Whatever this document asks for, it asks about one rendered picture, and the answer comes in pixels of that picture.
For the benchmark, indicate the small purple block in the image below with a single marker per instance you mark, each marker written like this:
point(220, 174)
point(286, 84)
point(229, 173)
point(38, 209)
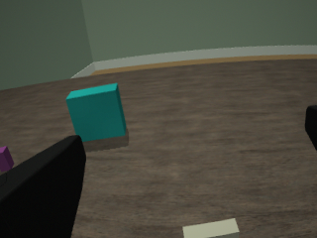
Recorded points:
point(6, 162)

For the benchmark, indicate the teal block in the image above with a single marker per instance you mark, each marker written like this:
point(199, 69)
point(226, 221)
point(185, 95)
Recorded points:
point(97, 112)

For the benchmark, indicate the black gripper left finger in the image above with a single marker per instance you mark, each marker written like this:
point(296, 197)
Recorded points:
point(39, 197)

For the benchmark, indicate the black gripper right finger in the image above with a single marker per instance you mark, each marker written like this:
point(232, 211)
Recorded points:
point(311, 123)

